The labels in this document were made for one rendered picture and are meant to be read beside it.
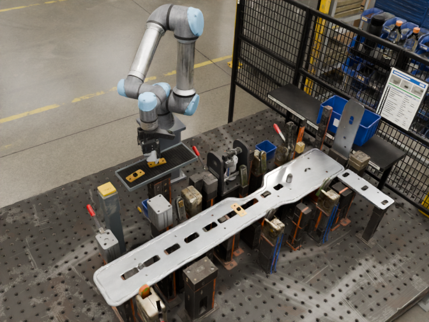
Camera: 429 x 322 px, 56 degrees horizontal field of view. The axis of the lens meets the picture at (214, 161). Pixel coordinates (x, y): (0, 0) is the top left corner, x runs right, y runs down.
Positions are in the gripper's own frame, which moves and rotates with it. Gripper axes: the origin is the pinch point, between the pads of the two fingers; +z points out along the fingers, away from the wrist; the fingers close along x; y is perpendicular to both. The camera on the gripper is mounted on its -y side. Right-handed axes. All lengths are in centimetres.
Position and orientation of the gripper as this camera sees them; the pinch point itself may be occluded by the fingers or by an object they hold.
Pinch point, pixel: (156, 160)
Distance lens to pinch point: 190.5
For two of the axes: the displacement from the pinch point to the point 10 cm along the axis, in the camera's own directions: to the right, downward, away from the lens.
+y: -8.9, 2.8, -3.6
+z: -0.4, 7.4, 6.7
